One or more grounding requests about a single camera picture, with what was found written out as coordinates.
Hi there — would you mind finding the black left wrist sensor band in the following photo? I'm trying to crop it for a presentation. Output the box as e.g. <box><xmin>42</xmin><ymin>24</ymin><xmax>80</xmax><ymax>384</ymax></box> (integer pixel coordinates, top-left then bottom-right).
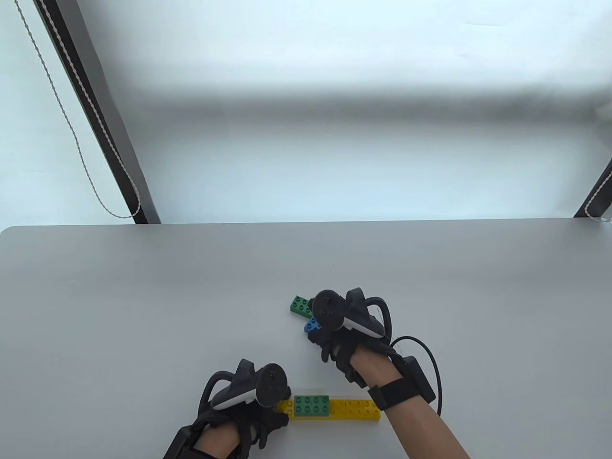
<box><xmin>163</xmin><ymin>426</ymin><xmax>202</xmax><ymax>459</ymax></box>

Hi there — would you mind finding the grey beaded cord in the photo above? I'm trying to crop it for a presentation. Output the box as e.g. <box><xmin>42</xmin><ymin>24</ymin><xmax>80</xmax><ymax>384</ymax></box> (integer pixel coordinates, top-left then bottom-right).
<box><xmin>14</xmin><ymin>0</ymin><xmax>141</xmax><ymax>219</ymax></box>
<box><xmin>579</xmin><ymin>165</ymin><xmax>612</xmax><ymax>221</ymax></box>

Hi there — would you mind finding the person's left hand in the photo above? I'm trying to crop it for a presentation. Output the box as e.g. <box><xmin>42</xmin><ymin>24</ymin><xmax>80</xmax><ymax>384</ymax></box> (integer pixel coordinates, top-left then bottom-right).
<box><xmin>196</xmin><ymin>388</ymin><xmax>293</xmax><ymax>450</ymax></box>

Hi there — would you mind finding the person's right hand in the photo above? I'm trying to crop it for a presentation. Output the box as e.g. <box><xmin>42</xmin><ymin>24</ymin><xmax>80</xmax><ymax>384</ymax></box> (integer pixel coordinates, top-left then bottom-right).
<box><xmin>306</xmin><ymin>299</ymin><xmax>400</xmax><ymax>389</ymax></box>

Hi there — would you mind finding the black wrist sensor band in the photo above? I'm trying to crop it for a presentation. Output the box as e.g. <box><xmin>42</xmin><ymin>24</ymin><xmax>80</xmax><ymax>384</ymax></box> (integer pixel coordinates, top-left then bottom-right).
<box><xmin>367</xmin><ymin>356</ymin><xmax>437</xmax><ymax>410</ymax></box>
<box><xmin>163</xmin><ymin>426</ymin><xmax>202</xmax><ymax>459</ymax></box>

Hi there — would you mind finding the dark grey controller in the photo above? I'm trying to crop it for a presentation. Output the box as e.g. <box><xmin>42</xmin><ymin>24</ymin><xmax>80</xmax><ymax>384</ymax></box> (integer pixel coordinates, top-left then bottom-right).
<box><xmin>311</xmin><ymin>288</ymin><xmax>393</xmax><ymax>341</ymax></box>
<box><xmin>201</xmin><ymin>359</ymin><xmax>289</xmax><ymax>411</ymax></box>

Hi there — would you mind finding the black right wrist sensor band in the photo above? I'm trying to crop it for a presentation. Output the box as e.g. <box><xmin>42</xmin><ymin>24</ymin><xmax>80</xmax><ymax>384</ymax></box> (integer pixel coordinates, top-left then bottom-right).
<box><xmin>367</xmin><ymin>356</ymin><xmax>437</xmax><ymax>410</ymax></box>

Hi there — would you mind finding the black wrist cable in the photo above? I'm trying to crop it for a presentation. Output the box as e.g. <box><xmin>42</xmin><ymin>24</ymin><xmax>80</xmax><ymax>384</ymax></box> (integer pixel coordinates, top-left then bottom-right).
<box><xmin>390</xmin><ymin>337</ymin><xmax>443</xmax><ymax>415</ymax></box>

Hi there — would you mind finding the person's left forearm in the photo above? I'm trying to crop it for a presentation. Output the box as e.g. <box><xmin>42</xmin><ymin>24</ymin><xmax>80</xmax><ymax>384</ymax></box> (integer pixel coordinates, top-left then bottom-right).
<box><xmin>194</xmin><ymin>423</ymin><xmax>240</xmax><ymax>459</ymax></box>

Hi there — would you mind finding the green lego brick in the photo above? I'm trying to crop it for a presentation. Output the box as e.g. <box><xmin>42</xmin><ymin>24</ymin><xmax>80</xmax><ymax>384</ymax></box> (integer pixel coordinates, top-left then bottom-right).
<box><xmin>293</xmin><ymin>395</ymin><xmax>331</xmax><ymax>417</ymax></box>
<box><xmin>289</xmin><ymin>295</ymin><xmax>316</xmax><ymax>317</ymax></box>

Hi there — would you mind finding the black frame pole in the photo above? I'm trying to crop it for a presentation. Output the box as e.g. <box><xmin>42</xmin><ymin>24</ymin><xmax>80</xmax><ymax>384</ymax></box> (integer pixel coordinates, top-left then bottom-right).
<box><xmin>574</xmin><ymin>158</ymin><xmax>612</xmax><ymax>219</ymax></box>
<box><xmin>33</xmin><ymin>0</ymin><xmax>162</xmax><ymax>225</ymax></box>

